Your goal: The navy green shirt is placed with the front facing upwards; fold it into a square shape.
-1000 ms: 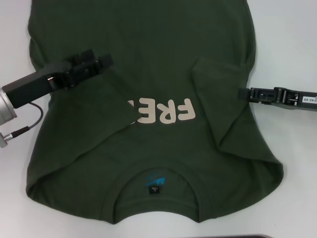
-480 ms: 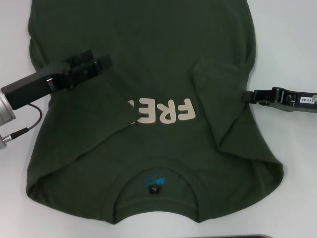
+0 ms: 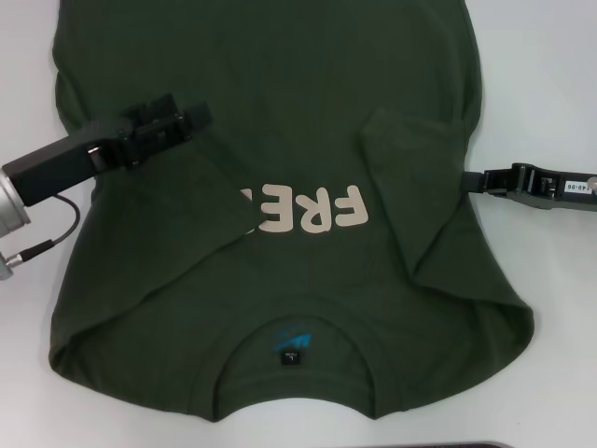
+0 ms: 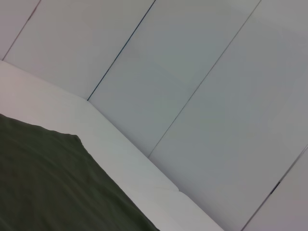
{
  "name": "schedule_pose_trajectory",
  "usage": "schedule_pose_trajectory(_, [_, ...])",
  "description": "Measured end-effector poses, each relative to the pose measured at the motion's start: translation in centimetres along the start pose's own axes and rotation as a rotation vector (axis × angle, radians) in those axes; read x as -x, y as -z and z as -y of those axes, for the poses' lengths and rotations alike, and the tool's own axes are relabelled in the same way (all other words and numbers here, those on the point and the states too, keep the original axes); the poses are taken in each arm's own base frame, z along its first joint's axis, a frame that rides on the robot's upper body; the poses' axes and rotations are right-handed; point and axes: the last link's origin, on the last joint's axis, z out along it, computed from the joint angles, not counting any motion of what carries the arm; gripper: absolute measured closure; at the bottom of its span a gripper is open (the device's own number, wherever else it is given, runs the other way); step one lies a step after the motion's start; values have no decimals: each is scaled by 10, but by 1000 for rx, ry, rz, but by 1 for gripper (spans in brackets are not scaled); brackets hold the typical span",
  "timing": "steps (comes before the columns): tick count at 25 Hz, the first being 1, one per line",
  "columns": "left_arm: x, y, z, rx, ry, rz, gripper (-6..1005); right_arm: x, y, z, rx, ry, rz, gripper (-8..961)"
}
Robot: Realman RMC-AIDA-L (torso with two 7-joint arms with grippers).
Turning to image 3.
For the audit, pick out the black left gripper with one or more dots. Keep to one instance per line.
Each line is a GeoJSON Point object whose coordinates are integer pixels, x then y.
{"type": "Point", "coordinates": [65, 161]}

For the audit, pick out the dark green FREE T-shirt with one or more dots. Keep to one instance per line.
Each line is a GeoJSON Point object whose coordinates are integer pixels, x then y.
{"type": "Point", "coordinates": [303, 70]}

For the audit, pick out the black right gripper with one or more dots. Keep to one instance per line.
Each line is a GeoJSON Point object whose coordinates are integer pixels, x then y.
{"type": "Point", "coordinates": [559, 189]}

